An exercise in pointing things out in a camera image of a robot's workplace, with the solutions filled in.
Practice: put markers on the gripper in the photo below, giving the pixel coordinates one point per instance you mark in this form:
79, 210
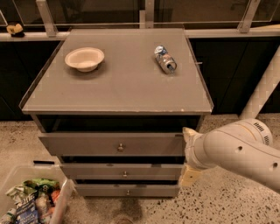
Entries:
191, 152

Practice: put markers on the grey top drawer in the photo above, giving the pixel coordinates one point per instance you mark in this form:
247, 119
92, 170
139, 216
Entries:
113, 144

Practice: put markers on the grey drawer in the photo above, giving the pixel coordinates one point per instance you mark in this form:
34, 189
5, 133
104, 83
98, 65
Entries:
146, 191
113, 144
123, 171

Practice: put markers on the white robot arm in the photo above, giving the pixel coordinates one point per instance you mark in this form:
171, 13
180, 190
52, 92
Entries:
243, 147

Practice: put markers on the grey drawer cabinet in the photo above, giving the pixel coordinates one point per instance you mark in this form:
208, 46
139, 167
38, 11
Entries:
127, 93

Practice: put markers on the grey bottom drawer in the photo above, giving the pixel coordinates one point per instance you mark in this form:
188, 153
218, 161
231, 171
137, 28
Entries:
146, 191

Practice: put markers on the grey middle drawer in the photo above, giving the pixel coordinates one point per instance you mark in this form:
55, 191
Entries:
123, 171

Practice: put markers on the crushed silver blue can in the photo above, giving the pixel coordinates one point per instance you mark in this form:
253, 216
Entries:
165, 60

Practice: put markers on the orange snack packet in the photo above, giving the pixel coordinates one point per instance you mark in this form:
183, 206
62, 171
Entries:
54, 196

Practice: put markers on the white paper bowl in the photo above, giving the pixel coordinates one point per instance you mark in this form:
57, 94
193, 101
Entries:
85, 59

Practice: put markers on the green snack bag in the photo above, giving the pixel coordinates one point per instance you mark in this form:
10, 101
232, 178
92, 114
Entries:
43, 184

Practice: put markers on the clear plastic bin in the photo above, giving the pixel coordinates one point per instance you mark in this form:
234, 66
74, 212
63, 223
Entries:
24, 172

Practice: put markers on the blue snack bag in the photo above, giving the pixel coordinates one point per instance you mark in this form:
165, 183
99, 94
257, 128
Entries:
26, 212

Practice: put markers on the metal window railing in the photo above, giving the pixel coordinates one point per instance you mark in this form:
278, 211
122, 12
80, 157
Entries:
43, 19

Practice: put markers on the small yellow black object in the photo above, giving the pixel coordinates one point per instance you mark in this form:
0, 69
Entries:
15, 30

